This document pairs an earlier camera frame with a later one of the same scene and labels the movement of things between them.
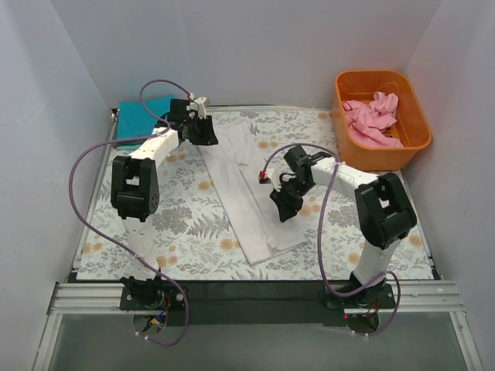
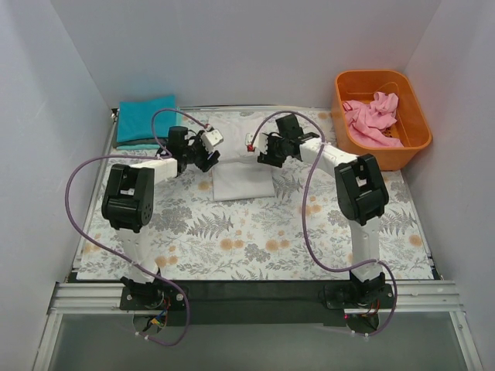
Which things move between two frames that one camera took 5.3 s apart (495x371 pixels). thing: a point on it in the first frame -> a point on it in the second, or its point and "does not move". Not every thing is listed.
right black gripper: x=288 y=194 -> x=267 y=155
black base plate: x=256 y=303 does not move
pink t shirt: x=366 y=121 does not move
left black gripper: x=199 y=129 -> x=206 y=158
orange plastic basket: x=379 y=122 does not move
